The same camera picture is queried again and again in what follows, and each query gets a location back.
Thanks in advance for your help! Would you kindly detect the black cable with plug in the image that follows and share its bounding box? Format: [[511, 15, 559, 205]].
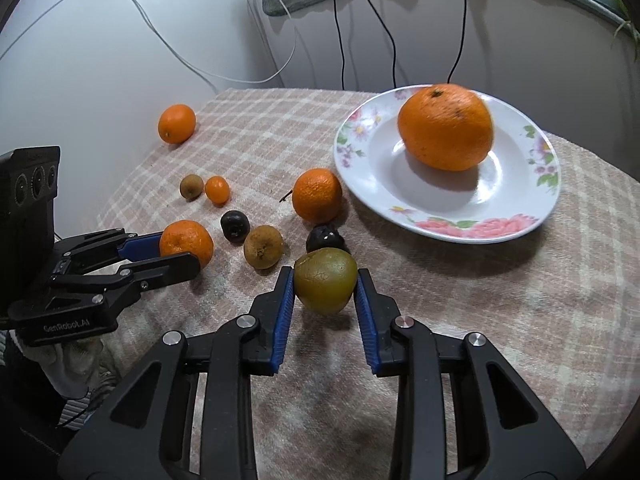
[[446, 0, 469, 85]]

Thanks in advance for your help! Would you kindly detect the white floral plate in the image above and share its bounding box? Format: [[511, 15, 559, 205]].
[[333, 86, 562, 245]]

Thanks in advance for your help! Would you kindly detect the mandarin orange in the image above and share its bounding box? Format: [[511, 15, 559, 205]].
[[279, 168, 344, 224], [159, 220, 215, 271]]

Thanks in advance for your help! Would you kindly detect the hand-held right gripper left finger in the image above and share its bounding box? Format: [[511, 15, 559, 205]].
[[59, 266, 296, 480]]

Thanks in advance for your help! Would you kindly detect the large brown round fruit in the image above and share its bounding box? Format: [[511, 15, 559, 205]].
[[243, 225, 284, 270]]

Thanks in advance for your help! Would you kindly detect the large round orange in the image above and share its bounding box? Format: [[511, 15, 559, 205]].
[[397, 85, 495, 171]]

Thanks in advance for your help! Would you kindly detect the small brown round fruit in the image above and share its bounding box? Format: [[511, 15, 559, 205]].
[[179, 174, 204, 202]]

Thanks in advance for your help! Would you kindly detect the checked beige blanket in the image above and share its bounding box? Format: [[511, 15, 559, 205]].
[[97, 87, 640, 480]]

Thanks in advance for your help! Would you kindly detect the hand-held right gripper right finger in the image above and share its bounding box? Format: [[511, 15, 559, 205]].
[[354, 268, 587, 480]]

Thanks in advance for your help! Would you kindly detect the green-brown round fruit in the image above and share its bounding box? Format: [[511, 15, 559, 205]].
[[293, 249, 359, 316]]

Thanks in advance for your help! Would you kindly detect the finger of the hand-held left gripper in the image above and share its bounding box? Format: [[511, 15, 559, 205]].
[[50, 252, 202, 307], [55, 228, 165, 273]]

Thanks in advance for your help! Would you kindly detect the person's left hand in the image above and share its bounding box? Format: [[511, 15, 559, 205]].
[[10, 332, 120, 400]]

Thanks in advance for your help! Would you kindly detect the white cable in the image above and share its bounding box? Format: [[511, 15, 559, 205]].
[[0, 0, 120, 60], [114, 0, 297, 85]]

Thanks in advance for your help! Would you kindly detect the small orange kumquat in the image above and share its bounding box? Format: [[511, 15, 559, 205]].
[[205, 176, 231, 206]]

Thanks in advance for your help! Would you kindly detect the oval orange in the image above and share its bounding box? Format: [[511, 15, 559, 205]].
[[158, 104, 197, 145]]

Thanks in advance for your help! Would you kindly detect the dark purple plum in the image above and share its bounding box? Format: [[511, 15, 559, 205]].
[[306, 225, 351, 256], [220, 210, 250, 246]]

